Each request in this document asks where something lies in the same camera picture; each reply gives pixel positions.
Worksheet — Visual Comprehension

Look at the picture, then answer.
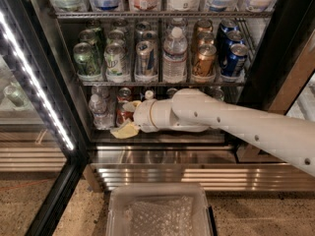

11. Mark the blue can shelf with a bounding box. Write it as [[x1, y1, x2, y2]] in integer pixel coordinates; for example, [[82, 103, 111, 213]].
[[219, 30, 245, 67], [221, 43, 248, 78]]

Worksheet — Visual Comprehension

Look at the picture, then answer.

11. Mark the front gold can middle shelf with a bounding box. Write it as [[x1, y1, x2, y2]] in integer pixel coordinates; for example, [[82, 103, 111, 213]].
[[192, 44, 217, 77]]

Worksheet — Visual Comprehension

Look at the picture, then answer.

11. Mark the rear blue Pepsi can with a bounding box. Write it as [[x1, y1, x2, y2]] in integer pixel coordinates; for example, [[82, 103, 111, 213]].
[[166, 88, 177, 98]]

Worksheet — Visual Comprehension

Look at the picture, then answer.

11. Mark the clear water bottle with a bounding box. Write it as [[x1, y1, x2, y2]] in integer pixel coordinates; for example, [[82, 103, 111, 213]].
[[92, 86, 114, 114], [89, 94, 111, 130]]

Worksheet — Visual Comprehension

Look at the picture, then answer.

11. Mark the bubble wrap sheet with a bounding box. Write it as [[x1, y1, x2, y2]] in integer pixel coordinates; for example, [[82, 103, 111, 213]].
[[124, 196, 193, 236]]

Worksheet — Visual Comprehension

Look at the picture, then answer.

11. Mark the rear red soda can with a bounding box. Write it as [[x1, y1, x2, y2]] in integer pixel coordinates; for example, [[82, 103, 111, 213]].
[[117, 88, 132, 102]]

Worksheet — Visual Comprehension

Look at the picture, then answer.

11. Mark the dark drink bottle white cap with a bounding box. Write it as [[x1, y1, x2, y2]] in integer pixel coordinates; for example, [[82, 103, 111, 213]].
[[145, 89, 155, 100]]

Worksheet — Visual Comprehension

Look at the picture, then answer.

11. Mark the middle shelf water bottle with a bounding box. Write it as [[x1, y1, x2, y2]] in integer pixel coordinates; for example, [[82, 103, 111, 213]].
[[162, 27, 188, 83]]

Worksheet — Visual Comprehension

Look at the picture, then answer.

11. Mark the gold can shelf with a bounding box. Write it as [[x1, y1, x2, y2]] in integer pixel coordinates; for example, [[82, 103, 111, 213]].
[[191, 30, 215, 53], [192, 44, 217, 77]]

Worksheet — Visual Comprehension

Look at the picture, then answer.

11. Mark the front red soda can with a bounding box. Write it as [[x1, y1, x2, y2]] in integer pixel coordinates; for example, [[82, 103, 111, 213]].
[[116, 101, 134, 126]]

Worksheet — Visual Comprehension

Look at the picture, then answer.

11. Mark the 7up can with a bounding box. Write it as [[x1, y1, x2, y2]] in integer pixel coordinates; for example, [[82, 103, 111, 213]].
[[106, 29, 126, 47], [104, 42, 127, 77]]

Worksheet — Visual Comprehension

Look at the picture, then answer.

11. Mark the green soda can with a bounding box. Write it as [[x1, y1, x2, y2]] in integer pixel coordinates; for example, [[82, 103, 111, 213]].
[[79, 29, 103, 65], [73, 42, 100, 76]]

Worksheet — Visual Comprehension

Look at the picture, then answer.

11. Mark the middle wire shelf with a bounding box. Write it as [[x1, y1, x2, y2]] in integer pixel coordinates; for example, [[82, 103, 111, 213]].
[[80, 81, 245, 87]]

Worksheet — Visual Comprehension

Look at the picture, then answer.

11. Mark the front 7UP can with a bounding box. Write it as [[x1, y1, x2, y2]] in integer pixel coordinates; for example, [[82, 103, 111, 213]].
[[104, 42, 127, 77]]

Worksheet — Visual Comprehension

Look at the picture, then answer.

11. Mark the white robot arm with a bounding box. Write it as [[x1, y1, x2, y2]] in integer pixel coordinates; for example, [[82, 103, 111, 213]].
[[111, 88, 315, 176]]

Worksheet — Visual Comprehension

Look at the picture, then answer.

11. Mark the steel fridge base grille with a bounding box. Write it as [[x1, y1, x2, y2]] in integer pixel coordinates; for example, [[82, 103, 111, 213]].
[[90, 146, 315, 192]]

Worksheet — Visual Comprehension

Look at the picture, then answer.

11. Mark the front green soda can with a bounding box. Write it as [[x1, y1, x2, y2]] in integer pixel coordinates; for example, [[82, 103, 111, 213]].
[[73, 42, 100, 76]]

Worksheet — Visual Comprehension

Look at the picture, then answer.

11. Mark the front silver blue can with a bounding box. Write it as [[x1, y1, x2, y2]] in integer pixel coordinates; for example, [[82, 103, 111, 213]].
[[136, 40, 158, 77]]

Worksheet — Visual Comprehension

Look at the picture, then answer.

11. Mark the rear silver soda can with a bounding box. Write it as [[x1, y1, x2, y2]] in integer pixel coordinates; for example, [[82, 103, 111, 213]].
[[210, 88, 224, 101]]

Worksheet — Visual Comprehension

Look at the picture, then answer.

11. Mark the clear plastic bin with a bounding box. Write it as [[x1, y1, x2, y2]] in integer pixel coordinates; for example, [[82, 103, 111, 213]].
[[105, 183, 214, 236]]

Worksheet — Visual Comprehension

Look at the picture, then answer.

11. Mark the white LED light strip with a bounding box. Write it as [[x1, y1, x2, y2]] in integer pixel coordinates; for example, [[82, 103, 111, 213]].
[[0, 12, 75, 150]]

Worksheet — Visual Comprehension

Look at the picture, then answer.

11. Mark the wire shelf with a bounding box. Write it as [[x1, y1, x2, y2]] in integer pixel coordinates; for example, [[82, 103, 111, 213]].
[[80, 81, 245, 87], [54, 11, 273, 20]]

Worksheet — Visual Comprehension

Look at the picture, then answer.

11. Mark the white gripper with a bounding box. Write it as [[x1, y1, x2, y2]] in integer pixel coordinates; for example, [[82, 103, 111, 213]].
[[110, 100, 154, 139]]

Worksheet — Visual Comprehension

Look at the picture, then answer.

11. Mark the upper wire shelf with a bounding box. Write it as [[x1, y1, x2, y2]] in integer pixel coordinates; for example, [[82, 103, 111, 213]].
[[54, 11, 273, 20]]

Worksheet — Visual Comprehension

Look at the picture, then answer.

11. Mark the front blue can middle shelf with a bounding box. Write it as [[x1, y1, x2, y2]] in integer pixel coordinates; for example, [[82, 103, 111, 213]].
[[221, 43, 248, 78]]

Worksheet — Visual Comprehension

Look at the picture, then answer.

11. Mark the glass fridge door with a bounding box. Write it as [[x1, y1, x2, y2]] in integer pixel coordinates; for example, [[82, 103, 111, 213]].
[[0, 0, 89, 236]]

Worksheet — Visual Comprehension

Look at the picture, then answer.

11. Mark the red soda can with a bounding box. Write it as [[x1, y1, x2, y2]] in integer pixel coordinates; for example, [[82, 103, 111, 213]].
[[116, 101, 134, 126], [117, 88, 132, 102]]

